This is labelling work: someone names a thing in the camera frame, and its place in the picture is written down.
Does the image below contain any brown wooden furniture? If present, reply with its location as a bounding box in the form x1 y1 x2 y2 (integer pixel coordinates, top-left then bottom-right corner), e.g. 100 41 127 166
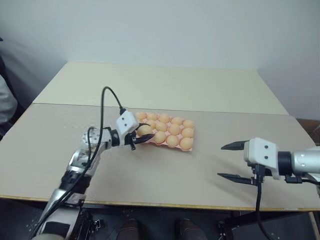
295 117 320 147

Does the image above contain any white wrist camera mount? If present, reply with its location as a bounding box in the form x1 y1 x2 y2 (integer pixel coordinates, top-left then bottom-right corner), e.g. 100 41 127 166
115 111 139 148
243 137 280 181

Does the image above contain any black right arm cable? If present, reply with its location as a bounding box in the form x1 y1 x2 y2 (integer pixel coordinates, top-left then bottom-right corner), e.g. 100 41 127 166
254 181 276 240

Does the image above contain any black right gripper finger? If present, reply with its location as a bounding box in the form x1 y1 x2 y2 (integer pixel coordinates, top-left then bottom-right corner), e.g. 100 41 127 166
216 172 256 186
220 140 251 152

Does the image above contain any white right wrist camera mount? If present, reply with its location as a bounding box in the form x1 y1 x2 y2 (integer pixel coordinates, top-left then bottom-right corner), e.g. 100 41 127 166
243 137 280 181

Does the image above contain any person in grey clothing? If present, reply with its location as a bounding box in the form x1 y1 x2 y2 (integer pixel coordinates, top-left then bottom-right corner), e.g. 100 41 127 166
0 36 19 141

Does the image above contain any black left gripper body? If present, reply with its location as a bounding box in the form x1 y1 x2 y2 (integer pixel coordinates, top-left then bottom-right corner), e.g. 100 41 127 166
124 133 139 152

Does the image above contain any dark brown rounded shape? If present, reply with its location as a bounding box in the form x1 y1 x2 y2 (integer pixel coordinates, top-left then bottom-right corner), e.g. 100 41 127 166
174 217 199 240
119 217 141 240

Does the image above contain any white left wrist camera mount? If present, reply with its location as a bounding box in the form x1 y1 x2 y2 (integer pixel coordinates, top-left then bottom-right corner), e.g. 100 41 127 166
115 111 139 148

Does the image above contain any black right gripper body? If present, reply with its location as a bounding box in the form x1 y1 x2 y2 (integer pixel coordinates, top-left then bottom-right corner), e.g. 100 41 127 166
246 161 273 186

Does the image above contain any pink egg tray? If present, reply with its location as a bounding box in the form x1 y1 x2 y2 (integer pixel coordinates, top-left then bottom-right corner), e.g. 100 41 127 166
134 112 196 153

